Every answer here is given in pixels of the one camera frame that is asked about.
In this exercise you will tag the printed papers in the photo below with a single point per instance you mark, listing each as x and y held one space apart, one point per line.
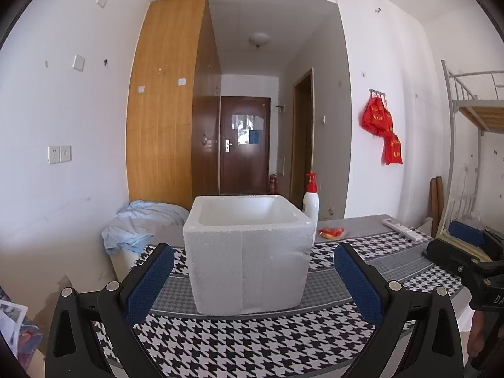
12 315

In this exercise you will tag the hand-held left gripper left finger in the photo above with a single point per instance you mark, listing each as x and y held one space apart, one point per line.
151 283

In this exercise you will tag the white door notice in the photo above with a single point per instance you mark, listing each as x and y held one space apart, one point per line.
247 122

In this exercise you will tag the houndstooth table mat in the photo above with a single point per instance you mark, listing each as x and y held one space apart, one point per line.
252 342

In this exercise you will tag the person's right hand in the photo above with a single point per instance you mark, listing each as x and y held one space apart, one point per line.
478 334

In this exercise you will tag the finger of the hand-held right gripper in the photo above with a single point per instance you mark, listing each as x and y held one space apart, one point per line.
449 256
466 232

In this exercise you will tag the wooden board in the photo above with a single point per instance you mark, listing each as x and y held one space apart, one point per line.
436 204

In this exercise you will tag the light blue cloth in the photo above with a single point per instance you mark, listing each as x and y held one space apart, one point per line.
138 220

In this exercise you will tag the white metal bunk bed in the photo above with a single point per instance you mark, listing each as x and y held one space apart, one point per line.
484 112

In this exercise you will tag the red printed bag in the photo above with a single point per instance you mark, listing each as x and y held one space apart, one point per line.
392 149
378 116

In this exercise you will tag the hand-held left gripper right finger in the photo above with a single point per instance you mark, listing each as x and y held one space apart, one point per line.
358 283

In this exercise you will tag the metal wall hook rack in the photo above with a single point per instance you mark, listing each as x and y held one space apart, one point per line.
377 92

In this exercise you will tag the white foam box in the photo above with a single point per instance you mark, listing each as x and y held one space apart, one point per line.
244 267

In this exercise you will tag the white remote control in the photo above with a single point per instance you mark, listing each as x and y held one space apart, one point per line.
401 228

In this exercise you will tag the ceiling lamp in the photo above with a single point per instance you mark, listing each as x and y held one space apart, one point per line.
259 39

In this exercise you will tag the red snack packet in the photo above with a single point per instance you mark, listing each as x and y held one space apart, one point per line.
331 232

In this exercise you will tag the white pump bottle red cap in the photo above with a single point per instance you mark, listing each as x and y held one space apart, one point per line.
311 204

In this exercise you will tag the wooden wardrobe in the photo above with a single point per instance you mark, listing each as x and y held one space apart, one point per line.
161 126

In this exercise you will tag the wooden side door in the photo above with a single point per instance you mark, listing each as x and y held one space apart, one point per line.
302 145

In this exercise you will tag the red fire extinguisher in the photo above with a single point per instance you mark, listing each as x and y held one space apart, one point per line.
273 184

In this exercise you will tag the blue door notice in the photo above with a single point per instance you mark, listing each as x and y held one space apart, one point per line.
254 137

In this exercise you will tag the dark brown door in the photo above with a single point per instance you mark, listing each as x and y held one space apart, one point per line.
244 165

